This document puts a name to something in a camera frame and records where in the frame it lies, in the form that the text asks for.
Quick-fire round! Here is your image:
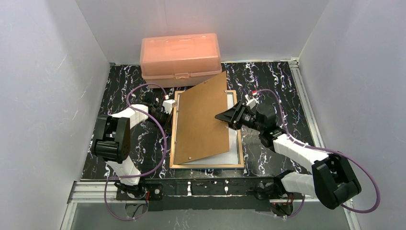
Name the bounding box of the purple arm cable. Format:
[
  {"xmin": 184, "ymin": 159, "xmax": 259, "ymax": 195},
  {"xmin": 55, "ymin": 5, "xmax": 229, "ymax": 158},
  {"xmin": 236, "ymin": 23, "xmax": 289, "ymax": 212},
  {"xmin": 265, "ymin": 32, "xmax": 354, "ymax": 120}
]
[
  {"xmin": 253, "ymin": 89, "xmax": 381, "ymax": 219},
  {"xmin": 104, "ymin": 83, "xmax": 169, "ymax": 222}
]

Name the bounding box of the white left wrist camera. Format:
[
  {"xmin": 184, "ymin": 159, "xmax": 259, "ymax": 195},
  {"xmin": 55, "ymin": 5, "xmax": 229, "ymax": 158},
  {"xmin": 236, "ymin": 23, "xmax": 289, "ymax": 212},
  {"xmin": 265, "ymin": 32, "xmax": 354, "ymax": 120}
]
[{"xmin": 162, "ymin": 99, "xmax": 178, "ymax": 115}]

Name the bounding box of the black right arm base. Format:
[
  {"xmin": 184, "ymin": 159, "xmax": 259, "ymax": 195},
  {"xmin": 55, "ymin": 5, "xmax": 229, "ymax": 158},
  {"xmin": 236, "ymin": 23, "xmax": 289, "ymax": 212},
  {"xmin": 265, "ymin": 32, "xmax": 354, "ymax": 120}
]
[{"xmin": 252, "ymin": 182, "xmax": 305, "ymax": 219}]

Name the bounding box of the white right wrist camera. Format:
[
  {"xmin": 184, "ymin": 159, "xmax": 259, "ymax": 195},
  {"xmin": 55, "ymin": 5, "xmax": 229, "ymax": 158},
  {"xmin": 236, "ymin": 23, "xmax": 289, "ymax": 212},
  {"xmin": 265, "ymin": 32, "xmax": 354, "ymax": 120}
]
[{"xmin": 245, "ymin": 91, "xmax": 259, "ymax": 109}]

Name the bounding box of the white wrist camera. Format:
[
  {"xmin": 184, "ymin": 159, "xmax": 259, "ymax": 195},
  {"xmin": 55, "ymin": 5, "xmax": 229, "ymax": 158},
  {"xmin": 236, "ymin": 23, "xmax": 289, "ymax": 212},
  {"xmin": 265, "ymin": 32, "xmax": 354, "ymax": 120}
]
[
  {"xmin": 162, "ymin": 99, "xmax": 178, "ymax": 115},
  {"xmin": 245, "ymin": 91, "xmax": 259, "ymax": 109}
]

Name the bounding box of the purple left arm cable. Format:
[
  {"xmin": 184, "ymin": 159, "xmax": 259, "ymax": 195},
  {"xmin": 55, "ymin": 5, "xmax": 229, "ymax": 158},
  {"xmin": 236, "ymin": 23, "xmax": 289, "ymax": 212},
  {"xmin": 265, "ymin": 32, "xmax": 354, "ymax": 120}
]
[{"xmin": 104, "ymin": 83, "xmax": 169, "ymax": 222}]

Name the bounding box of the aluminium rail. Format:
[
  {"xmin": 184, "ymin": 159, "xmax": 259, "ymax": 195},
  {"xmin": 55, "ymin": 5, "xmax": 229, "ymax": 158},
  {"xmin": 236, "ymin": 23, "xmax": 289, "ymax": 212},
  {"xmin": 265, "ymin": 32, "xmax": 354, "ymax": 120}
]
[
  {"xmin": 61, "ymin": 178, "xmax": 360, "ymax": 230},
  {"xmin": 288, "ymin": 58, "xmax": 325, "ymax": 148}
]

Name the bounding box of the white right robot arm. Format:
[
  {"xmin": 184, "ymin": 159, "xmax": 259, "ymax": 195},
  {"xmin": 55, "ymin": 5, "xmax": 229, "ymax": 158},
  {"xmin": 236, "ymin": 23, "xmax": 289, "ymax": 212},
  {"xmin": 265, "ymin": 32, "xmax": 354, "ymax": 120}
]
[{"xmin": 215, "ymin": 101, "xmax": 362, "ymax": 209}]

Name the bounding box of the brown cardboard backing board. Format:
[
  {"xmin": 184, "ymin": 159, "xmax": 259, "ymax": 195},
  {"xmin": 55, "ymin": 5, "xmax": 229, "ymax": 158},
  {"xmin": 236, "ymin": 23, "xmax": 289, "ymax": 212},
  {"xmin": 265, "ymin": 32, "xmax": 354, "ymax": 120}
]
[{"xmin": 174, "ymin": 72, "xmax": 230, "ymax": 164}]

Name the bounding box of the aluminium front rail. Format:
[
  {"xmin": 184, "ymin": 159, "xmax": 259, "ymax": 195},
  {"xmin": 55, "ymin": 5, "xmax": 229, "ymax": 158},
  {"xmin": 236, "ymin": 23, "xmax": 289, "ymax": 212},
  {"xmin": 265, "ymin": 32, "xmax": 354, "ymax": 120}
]
[{"xmin": 61, "ymin": 178, "xmax": 360, "ymax": 230}]

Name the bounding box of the translucent pink plastic storage box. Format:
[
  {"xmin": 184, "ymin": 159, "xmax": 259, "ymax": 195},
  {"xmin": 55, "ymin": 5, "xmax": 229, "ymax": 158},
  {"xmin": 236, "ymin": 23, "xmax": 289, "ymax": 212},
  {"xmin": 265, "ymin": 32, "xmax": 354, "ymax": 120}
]
[{"xmin": 140, "ymin": 33, "xmax": 222, "ymax": 88}]

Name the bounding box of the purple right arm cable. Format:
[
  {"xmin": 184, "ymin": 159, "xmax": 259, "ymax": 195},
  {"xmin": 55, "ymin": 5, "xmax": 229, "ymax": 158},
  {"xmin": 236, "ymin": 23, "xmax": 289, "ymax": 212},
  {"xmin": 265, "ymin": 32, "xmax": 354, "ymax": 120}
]
[{"xmin": 253, "ymin": 89, "xmax": 381, "ymax": 219}]

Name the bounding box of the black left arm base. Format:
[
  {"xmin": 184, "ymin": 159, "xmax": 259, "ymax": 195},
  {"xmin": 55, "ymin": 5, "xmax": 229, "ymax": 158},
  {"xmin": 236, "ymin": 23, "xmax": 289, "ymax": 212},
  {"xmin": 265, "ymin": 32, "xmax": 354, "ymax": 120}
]
[{"xmin": 114, "ymin": 182, "xmax": 163, "ymax": 218}]

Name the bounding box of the blue wooden picture frame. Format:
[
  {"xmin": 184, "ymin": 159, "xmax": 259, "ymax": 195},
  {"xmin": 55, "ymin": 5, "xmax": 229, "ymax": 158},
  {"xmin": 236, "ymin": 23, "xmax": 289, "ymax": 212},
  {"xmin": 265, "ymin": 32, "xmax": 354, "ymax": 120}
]
[{"xmin": 169, "ymin": 110, "xmax": 244, "ymax": 170}]

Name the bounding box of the aluminium right side rail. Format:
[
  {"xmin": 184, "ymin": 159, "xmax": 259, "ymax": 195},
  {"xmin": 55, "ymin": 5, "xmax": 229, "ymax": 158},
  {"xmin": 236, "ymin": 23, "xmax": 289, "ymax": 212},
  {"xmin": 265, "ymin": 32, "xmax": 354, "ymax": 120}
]
[{"xmin": 288, "ymin": 58, "xmax": 325, "ymax": 148}]

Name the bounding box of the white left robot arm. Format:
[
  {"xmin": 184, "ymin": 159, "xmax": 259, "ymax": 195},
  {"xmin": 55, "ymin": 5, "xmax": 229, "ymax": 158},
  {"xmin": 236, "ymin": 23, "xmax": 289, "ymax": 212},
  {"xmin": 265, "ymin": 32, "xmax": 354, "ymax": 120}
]
[{"xmin": 91, "ymin": 92, "xmax": 177, "ymax": 186}]

